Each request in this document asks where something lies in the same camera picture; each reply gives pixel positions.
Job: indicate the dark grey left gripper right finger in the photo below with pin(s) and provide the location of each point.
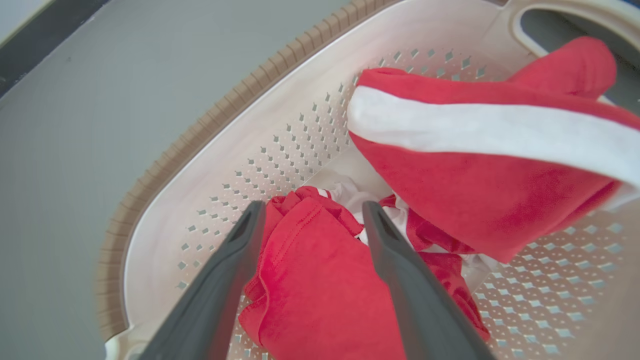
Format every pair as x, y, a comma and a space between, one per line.
420, 310

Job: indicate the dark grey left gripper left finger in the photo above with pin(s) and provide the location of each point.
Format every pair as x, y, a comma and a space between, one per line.
215, 300

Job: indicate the plain red garment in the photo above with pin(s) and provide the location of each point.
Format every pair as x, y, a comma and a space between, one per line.
320, 290

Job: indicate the red garment with white band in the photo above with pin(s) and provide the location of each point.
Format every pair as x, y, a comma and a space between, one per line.
480, 195

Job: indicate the cream perforated laundry basket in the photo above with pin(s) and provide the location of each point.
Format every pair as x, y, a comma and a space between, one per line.
300, 125

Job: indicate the black baseboard strip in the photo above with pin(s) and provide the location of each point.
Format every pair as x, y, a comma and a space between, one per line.
45, 40

